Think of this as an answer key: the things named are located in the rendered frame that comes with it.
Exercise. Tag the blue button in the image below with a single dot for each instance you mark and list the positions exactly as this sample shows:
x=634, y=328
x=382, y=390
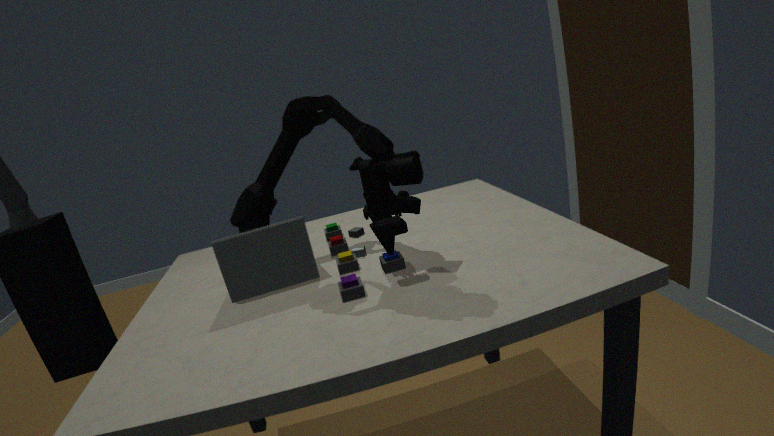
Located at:
x=392, y=263

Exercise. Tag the yellow button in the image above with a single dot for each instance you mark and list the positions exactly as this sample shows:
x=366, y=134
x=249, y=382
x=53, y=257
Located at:
x=346, y=262

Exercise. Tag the green button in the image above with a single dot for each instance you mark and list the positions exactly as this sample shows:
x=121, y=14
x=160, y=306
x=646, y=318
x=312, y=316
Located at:
x=332, y=230

